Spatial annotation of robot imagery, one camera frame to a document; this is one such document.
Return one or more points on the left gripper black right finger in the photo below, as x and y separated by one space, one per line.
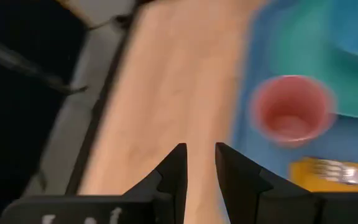
238 180

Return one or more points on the green plastic plate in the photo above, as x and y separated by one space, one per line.
306 46

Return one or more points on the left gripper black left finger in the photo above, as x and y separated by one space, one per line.
169 183

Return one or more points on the yellow napkin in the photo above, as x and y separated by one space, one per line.
300 175

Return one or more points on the black standing panel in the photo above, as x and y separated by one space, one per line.
11 140

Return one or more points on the blue plastic tray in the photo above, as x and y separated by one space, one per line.
346 140

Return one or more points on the pink plastic cup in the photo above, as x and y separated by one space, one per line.
291 105

